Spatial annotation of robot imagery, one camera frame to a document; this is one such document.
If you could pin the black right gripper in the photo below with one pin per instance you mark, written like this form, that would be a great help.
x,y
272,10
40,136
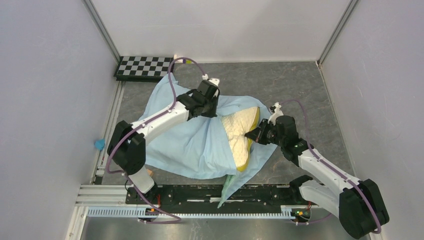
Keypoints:
x,y
254,134

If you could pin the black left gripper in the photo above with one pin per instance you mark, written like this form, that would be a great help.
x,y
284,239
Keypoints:
x,y
212,113

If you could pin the cream and yellow pillow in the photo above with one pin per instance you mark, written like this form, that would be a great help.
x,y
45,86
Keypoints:
x,y
236,125

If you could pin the light blue pillowcase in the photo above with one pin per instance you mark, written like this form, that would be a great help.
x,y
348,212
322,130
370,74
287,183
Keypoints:
x,y
200,148

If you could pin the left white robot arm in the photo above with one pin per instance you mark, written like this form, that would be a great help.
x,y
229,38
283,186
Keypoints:
x,y
127,146

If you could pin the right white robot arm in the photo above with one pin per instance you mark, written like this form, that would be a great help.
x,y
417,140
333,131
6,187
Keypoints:
x,y
358,204

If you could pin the small white purple toy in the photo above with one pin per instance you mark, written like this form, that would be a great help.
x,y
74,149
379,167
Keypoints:
x,y
179,60

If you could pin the black white checkerboard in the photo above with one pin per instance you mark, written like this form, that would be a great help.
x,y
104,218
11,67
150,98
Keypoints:
x,y
142,68

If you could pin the blue plastic clip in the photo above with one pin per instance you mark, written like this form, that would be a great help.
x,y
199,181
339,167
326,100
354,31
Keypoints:
x,y
99,144

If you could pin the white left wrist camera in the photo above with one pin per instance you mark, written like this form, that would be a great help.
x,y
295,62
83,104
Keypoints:
x,y
214,81

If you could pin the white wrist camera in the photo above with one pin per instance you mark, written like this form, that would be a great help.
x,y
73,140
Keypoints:
x,y
276,112
214,81

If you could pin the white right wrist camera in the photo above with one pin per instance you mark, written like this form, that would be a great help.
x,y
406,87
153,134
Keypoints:
x,y
276,112

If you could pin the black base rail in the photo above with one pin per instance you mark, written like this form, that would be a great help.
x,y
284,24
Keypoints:
x,y
205,199

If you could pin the aluminium frame rails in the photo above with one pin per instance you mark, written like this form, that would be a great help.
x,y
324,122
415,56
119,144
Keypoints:
x,y
101,196

